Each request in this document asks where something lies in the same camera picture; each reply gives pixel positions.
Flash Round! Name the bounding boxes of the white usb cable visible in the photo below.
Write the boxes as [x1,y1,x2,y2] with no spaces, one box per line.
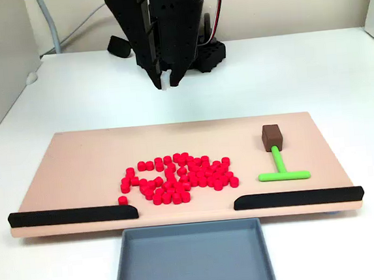
[54,2,111,50]

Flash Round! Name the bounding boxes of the pink flat board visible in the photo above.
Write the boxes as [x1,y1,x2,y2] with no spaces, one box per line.
[1,106,366,243]

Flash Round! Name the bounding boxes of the black clamp knob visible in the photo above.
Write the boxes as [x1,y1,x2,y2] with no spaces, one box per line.
[105,33,134,60]

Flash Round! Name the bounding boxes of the black foam rail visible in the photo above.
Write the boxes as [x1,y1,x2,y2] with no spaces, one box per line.
[232,184,366,213]
[7,201,140,231]

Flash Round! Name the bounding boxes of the grey plastic tray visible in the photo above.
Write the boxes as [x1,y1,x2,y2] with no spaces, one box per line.
[108,216,279,280]

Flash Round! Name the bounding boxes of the green tool, brown handle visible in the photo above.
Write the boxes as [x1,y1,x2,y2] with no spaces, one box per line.
[253,121,311,184]

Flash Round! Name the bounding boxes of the grey hose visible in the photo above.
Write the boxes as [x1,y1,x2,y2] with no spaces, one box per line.
[35,0,64,57]

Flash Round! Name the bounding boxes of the grey side panel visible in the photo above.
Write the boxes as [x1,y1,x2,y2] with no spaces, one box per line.
[0,0,50,154]

